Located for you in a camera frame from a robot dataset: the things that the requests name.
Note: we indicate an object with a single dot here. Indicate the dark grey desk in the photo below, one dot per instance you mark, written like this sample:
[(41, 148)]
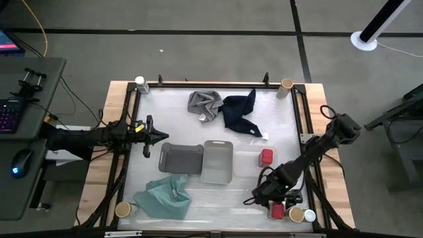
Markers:
[(33, 109)]

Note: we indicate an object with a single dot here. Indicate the black aluminium table frame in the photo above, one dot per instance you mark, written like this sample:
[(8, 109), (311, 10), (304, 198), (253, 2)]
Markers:
[(215, 85)]

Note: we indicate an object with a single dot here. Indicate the red paprika spice tin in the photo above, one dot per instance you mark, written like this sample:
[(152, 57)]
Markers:
[(277, 211), (266, 156)]

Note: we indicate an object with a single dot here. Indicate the white-lid spice jar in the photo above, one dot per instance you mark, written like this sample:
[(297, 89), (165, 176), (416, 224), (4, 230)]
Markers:
[(141, 82), (310, 215)]

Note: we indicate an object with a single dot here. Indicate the dark grey plastic bin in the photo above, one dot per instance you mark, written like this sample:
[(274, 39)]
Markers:
[(181, 160)]

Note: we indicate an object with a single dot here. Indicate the black frame clamp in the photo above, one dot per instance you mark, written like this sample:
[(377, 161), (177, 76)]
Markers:
[(266, 79), (160, 80)]

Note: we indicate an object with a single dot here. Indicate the teal cloth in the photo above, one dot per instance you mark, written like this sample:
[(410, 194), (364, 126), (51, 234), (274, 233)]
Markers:
[(165, 201)]

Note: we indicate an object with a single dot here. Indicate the light grey plastic bin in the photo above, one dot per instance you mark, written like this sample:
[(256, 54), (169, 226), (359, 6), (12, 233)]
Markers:
[(217, 163)]

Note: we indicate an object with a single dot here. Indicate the black computer mouse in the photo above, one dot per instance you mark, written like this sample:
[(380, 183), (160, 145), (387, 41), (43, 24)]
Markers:
[(21, 162)]

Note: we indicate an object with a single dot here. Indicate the silver metal bracket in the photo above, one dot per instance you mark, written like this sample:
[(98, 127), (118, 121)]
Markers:
[(122, 234)]

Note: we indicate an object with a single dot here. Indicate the clear plastic bin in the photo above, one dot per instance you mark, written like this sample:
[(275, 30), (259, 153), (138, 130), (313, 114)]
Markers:
[(246, 162)]

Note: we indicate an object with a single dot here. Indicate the computer monitor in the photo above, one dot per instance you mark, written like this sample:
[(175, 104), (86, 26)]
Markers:
[(8, 43)]

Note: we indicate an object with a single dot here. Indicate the navy blue cloth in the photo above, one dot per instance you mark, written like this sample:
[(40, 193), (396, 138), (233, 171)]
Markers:
[(236, 112)]

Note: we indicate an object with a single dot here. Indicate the floor stand with round base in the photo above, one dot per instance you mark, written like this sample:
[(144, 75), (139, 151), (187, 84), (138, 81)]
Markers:
[(358, 44)]

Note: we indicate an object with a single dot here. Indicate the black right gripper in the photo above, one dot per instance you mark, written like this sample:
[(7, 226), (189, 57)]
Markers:
[(272, 190)]

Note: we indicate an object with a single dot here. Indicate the grey cloth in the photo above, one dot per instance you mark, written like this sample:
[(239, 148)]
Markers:
[(203, 104)]

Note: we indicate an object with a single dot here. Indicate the backlit black keyboard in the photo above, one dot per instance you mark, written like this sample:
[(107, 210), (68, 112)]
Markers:
[(8, 115)]

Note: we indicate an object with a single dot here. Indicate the dark metal cart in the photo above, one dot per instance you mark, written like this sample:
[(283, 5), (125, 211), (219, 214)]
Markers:
[(406, 148)]

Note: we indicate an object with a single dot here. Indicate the black clamp stand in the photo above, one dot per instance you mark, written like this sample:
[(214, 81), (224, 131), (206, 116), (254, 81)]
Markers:
[(31, 86)]

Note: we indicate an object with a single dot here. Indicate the silver corner bracket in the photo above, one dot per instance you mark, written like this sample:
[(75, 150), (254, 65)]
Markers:
[(307, 137)]

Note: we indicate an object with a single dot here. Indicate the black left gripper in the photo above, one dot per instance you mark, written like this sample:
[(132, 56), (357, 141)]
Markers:
[(148, 139)]

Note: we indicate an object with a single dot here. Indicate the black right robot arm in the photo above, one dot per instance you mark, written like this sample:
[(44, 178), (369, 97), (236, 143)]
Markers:
[(317, 148)]

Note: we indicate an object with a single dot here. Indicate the brown-lid furikake jar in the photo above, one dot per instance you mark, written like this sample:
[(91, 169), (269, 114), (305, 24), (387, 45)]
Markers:
[(285, 84), (123, 210), (296, 215)]

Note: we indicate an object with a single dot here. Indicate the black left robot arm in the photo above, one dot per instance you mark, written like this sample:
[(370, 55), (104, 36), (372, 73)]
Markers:
[(82, 139)]

